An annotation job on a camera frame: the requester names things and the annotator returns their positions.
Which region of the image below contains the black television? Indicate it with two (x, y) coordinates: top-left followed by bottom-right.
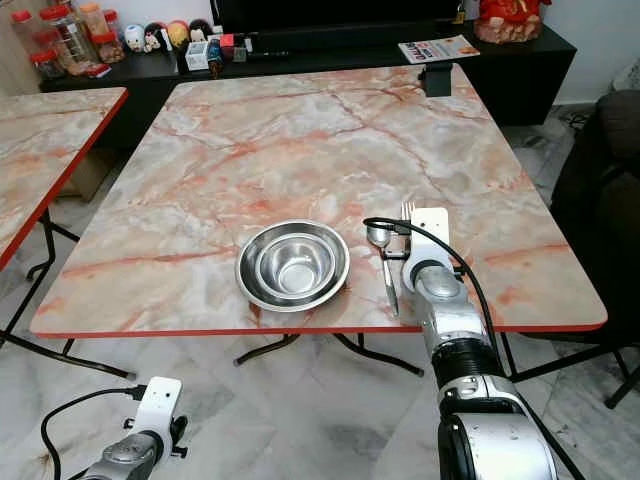
(210, 0), (471, 31)

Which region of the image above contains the small jar red lid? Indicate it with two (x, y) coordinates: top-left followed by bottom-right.
(32, 50), (66, 81)

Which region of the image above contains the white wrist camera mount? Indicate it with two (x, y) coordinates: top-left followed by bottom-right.
(132, 377), (183, 449)
(402, 207), (452, 289)

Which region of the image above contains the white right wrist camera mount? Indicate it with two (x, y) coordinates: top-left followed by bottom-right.
(402, 207), (452, 289)

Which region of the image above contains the white round figurine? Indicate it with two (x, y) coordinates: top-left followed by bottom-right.
(125, 25), (147, 53)

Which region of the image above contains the red ornament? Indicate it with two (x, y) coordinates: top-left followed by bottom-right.
(475, 0), (551, 44)

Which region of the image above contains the steel spoon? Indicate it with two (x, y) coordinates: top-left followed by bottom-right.
(366, 224), (401, 319)

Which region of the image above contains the marble folding table red edge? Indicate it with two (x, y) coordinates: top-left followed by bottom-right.
(30, 62), (609, 381)
(0, 87), (129, 381)

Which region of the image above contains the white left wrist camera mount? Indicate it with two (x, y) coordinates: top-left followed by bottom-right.
(132, 377), (183, 449)

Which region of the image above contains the yellow round figurine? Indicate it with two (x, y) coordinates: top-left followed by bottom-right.
(168, 20), (190, 49)

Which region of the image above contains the small steel bowl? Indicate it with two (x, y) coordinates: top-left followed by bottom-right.
(257, 232), (336, 299)

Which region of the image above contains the white desk holder box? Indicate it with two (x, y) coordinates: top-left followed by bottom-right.
(186, 43), (212, 72)

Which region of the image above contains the red and white magazine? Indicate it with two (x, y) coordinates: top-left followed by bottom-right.
(398, 35), (481, 64)

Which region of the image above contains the wide steel dish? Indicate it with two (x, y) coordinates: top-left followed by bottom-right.
(237, 220), (351, 313)

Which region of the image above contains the orange snack jar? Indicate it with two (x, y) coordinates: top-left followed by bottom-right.
(82, 3), (109, 41)

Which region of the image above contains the black table clamp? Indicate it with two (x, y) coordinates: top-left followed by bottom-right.
(422, 65), (453, 98)

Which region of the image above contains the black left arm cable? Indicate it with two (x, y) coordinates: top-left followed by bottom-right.
(40, 385), (149, 480)

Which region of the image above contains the large clear jar red lid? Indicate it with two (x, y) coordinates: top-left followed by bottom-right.
(45, 5), (99, 76)

